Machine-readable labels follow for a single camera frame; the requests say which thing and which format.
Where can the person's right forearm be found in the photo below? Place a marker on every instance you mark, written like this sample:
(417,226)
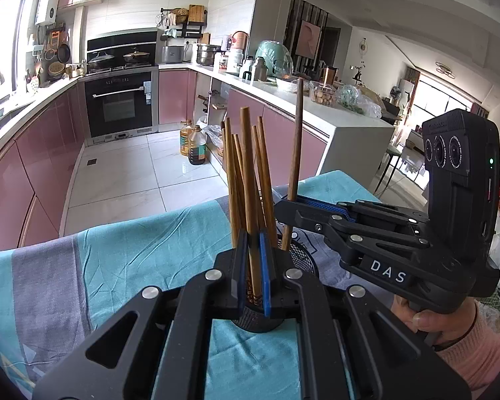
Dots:
(479,358)

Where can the clear snack container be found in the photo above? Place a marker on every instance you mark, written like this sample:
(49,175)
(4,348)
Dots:
(323,93)

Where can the white plastic bag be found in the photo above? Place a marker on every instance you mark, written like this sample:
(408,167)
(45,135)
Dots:
(214,133)

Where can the wall utensil rack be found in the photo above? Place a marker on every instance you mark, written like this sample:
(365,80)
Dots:
(185,21)

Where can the silver countertop appliance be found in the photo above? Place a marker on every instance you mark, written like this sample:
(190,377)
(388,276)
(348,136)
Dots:
(173,54)

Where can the black mesh utensil holder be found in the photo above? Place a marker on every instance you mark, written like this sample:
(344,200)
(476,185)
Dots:
(304,258)

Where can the black built-in oven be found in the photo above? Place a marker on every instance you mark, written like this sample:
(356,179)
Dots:
(118,104)

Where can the teal grey printed tablecloth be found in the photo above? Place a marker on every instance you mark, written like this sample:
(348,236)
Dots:
(129,266)

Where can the kitchen window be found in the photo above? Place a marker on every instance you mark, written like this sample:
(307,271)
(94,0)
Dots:
(0,29)

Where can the white wall water heater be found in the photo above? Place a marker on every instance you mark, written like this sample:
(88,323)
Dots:
(48,2)

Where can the black lidded pan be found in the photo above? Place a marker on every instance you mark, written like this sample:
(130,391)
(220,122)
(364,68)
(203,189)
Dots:
(101,59)
(136,57)

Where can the dark thermos flask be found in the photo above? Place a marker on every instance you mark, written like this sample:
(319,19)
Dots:
(258,68)

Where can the steel stockpot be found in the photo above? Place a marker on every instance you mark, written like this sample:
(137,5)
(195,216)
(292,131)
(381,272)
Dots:
(208,55)

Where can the hanging frying pan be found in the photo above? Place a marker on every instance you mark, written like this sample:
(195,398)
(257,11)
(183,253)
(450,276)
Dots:
(64,52)

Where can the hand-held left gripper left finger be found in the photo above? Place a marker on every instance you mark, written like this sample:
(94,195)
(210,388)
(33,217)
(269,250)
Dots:
(242,271)

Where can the person's right hand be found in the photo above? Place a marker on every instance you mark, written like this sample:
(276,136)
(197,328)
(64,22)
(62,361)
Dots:
(425,321)

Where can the copper cup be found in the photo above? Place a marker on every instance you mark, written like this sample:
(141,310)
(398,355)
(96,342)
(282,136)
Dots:
(329,76)

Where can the plastic bag of greens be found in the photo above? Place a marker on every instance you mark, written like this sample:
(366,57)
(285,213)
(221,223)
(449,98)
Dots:
(358,102)

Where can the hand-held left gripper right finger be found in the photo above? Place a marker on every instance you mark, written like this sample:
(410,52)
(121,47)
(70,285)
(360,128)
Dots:
(266,275)

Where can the mint green appliance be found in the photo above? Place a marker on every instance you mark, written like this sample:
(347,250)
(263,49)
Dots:
(273,56)

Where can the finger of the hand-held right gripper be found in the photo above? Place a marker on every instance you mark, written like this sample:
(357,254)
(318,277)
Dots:
(308,221)
(325,206)

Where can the pink base cabinets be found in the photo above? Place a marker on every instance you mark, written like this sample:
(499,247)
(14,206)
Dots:
(275,133)
(37,154)

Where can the framed wall picture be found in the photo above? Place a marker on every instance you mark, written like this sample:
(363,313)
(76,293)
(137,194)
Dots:
(308,38)

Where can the pink electric kettle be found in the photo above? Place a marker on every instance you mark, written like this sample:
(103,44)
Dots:
(240,40)

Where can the dark brown wooden chopstick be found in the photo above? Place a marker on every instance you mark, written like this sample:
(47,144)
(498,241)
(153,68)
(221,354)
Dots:
(295,154)

